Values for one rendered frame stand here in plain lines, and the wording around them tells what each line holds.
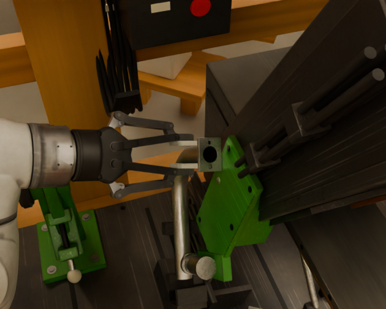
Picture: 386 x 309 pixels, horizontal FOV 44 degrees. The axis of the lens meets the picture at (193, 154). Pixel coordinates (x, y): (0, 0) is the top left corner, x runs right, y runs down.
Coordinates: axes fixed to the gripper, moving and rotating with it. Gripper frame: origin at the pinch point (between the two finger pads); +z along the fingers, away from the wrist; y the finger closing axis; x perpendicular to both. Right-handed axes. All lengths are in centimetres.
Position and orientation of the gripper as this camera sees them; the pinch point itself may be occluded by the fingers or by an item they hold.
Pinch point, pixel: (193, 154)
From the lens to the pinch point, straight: 78.3
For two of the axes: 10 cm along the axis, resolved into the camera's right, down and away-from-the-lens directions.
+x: -4.9, 0.0, 8.7
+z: 8.7, -0.1, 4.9
